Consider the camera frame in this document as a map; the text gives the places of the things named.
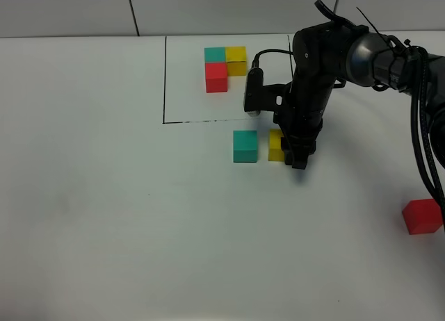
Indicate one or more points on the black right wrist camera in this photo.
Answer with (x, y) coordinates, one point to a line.
(259, 97)

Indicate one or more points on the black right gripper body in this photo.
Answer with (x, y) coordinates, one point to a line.
(301, 119)

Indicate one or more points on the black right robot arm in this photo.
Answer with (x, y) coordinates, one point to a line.
(328, 56)

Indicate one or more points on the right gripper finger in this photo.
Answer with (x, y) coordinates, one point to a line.
(288, 156)
(300, 159)

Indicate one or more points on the template teal cube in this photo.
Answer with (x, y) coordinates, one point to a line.
(214, 55)

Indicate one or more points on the template red cube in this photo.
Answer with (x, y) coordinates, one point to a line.
(216, 77)

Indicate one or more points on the template yellow cube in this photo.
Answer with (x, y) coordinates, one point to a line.
(236, 59)

